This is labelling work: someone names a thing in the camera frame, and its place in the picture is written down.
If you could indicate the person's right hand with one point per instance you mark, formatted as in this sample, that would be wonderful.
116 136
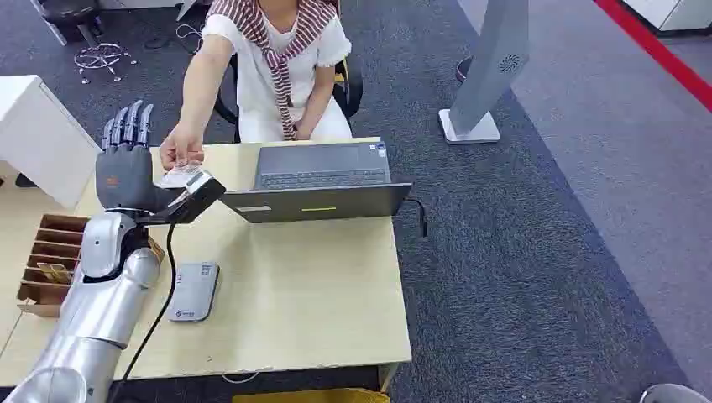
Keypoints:
181 146

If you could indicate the yellow card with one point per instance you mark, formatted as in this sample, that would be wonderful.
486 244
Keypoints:
54 272

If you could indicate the grey card reader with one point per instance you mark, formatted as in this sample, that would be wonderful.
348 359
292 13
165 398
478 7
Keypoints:
193 292

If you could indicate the black chair with chrome base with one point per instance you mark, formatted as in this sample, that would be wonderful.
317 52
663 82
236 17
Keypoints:
83 33

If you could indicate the wooden card box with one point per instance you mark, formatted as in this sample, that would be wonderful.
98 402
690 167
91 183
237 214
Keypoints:
47 261

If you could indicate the yellow bin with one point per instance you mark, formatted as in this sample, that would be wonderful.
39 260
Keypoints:
311 396

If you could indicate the white card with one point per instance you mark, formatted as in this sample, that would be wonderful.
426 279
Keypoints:
177 176

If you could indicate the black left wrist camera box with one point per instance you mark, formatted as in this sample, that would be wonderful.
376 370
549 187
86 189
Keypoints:
199 196

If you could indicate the grey laptop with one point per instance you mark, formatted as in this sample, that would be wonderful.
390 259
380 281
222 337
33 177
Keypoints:
322 183

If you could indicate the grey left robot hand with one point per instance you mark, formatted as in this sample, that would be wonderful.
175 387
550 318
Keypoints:
123 178

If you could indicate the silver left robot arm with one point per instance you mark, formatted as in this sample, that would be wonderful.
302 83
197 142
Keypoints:
100 300

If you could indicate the black office chair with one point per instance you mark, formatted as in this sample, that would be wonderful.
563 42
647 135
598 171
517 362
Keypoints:
350 89

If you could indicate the red floor tape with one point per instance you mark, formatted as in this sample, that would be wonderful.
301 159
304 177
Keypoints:
656 50

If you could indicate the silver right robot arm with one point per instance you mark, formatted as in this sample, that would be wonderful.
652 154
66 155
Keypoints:
670 394

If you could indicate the white cabinet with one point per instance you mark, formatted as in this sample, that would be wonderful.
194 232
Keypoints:
39 139
676 12

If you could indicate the person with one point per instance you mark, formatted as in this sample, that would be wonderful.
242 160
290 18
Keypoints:
278 61

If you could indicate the grey kiosk stand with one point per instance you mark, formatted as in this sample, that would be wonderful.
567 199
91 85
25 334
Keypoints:
492 61

